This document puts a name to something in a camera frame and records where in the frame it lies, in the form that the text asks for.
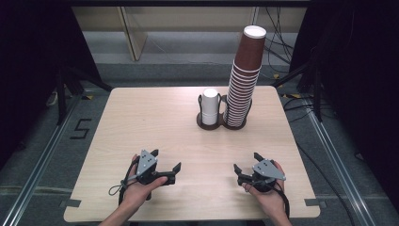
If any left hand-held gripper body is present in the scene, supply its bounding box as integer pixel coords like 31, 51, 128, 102
136, 150, 159, 186

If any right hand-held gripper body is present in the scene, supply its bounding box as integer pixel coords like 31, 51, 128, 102
252, 158, 287, 193

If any dark brown cup holder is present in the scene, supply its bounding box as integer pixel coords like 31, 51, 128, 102
196, 92, 253, 131

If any stack of brown paper cups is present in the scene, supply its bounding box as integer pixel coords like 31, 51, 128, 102
223, 60, 263, 128

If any single white paper cup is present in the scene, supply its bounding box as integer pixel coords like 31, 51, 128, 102
201, 88, 220, 114

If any person's right hand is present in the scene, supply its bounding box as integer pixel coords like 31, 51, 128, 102
241, 159, 290, 218

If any person's left hand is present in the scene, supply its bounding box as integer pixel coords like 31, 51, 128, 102
120, 153, 168, 211

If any grey tape patch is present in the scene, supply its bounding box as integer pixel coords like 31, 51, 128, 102
304, 198, 327, 209
59, 199, 82, 209

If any black metal stand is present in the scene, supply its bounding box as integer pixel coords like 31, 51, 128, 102
56, 64, 115, 126
272, 58, 325, 123

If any dark curtain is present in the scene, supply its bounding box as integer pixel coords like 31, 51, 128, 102
0, 0, 102, 172
289, 0, 399, 216

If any grey cord loop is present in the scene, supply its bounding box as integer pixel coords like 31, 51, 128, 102
108, 179, 130, 197

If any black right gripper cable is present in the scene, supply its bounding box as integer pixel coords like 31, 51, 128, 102
272, 183, 292, 219

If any black floor cable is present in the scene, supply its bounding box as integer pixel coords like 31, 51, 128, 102
295, 141, 357, 226

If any metal floor rail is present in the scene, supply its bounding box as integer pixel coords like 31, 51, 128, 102
0, 93, 83, 226
301, 97, 379, 226

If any bundle of black hanging cables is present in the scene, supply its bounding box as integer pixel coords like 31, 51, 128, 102
263, 7, 296, 66

